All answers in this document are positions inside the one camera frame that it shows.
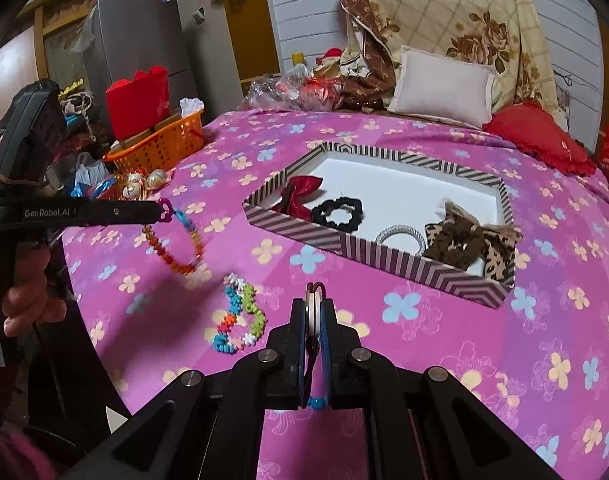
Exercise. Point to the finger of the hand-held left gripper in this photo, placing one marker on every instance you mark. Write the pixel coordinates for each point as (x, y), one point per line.
(124, 212)

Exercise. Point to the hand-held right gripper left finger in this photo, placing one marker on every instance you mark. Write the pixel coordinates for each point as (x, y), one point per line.
(299, 350)

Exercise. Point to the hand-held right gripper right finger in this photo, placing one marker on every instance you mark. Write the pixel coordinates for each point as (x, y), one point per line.
(329, 360)

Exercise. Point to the striped jewelry box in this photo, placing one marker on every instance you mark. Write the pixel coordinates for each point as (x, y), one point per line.
(384, 260)

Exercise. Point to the black scrunchie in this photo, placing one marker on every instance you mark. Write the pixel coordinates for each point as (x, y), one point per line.
(319, 212)

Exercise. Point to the red bow hair clip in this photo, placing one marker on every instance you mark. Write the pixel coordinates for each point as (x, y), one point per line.
(302, 190)

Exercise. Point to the leopard print scrunchie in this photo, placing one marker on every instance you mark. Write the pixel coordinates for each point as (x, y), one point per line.
(459, 240)

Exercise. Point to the person's left hand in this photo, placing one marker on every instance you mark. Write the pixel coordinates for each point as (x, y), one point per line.
(29, 300)

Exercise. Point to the gold round ornament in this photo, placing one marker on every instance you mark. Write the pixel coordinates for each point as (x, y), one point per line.
(132, 187)
(157, 177)

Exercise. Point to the blue plastic bag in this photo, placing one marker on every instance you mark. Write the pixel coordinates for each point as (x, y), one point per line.
(92, 175)

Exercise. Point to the orange plastic basket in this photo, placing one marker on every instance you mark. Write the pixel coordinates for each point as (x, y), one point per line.
(159, 150)

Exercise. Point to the red box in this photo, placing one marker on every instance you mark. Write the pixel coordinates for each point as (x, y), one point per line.
(139, 100)

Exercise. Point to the white tissue paper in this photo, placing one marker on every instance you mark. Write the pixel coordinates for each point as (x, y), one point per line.
(192, 106)

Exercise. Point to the grey refrigerator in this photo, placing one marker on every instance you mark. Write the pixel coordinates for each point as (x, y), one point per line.
(134, 35)

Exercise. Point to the clear plastic bag pile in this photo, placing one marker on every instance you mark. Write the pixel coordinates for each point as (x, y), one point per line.
(274, 90)

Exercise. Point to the light grey cabinet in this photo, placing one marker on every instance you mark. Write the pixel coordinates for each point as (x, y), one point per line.
(214, 35)

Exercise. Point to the white pillow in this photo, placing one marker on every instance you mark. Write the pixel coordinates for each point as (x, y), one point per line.
(439, 85)

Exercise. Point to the red cushion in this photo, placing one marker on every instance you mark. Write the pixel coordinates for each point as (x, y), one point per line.
(534, 135)

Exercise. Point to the yellow floral quilt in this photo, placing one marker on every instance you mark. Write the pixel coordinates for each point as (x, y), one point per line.
(459, 10)

